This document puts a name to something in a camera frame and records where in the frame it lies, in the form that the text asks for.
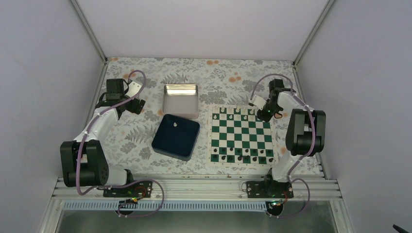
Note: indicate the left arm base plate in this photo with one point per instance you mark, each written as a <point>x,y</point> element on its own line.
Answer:
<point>128,190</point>

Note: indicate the blue square tray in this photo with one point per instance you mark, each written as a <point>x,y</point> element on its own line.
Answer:
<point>176,137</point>

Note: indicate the aluminium rail frame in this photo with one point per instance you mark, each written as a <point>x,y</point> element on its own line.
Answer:
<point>195,193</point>

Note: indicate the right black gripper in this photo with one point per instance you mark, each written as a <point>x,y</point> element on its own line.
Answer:
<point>262,116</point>

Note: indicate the silver metal tin tray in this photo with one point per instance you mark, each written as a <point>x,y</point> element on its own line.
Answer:
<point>181,99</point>

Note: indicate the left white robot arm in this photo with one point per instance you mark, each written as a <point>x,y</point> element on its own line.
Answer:
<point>83,159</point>

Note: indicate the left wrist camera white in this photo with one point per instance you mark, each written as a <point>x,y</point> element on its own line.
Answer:
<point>133,88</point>

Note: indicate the green white chess board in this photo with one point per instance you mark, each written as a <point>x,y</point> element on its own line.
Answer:
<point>238,126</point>

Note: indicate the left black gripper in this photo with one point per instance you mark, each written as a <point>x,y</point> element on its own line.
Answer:
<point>132,108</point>

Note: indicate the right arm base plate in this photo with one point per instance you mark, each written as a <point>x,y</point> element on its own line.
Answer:
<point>262,189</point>

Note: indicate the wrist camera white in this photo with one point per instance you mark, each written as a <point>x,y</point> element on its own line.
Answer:
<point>258,102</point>
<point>133,88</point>

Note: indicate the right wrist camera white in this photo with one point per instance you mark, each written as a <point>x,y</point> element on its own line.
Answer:
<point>258,102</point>

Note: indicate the black chess pieces row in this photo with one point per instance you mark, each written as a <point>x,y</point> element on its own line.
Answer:
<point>242,156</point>

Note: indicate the floral patterned table mat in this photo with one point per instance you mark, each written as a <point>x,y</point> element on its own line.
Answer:
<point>229,82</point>

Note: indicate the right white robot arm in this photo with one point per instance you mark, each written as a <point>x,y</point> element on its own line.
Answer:
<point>306,130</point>

